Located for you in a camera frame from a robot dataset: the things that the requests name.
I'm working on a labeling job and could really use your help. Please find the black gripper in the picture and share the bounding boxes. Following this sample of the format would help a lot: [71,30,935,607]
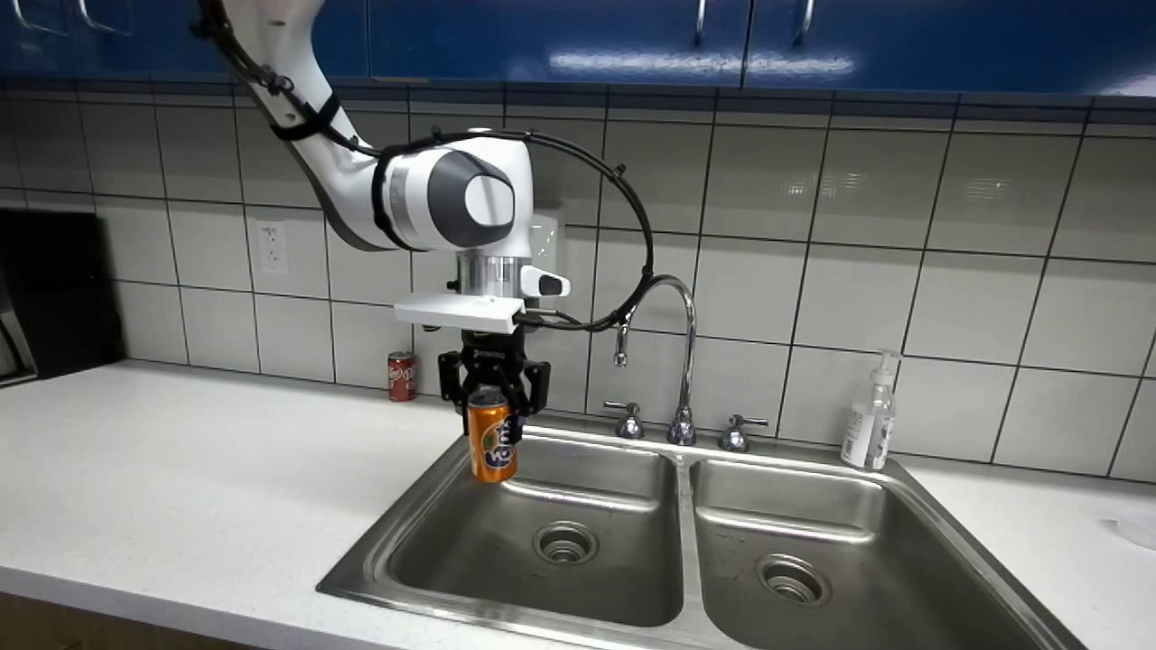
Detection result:
[432,327,554,449]

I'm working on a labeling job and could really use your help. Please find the orange Fanta can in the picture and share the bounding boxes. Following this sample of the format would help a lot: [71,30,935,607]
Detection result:
[461,387,522,489]

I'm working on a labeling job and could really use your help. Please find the red cola can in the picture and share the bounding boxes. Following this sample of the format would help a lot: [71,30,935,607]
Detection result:
[381,348,423,404]

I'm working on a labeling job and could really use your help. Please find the metal sink drain strainer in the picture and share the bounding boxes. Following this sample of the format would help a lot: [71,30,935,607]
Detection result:
[531,516,602,572]
[755,551,834,609]

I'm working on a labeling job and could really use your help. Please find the stainless steel double sink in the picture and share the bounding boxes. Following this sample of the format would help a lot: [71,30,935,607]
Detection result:
[315,419,1086,650]

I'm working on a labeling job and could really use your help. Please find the chrome gooseneck faucet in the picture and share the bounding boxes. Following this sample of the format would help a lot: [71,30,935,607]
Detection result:
[611,272,705,449]

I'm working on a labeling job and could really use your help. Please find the clear soap pump bottle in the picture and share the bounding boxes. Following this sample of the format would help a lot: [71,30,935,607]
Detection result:
[836,350,904,473]

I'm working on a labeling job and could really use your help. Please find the black countertop appliance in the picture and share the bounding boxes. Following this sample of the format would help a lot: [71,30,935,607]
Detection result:
[0,204,126,390]

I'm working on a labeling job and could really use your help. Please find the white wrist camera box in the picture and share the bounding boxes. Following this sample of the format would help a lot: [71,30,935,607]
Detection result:
[389,263,573,337]

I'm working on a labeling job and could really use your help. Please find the chrome faucet handle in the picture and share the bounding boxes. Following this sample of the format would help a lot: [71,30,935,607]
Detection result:
[715,413,774,456]
[600,396,646,440]

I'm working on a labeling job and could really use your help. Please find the white wall soap dispenser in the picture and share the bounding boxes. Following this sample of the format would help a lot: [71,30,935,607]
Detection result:
[526,211,568,294]

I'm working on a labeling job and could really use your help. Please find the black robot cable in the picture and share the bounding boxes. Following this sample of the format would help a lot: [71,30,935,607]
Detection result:
[190,0,662,338]

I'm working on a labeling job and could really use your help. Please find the white wall power outlet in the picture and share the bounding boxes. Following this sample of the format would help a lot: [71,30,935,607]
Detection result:
[245,214,296,295]

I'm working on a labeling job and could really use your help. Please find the blue wall cabinets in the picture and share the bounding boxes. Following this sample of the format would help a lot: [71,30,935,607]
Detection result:
[0,0,1156,101]

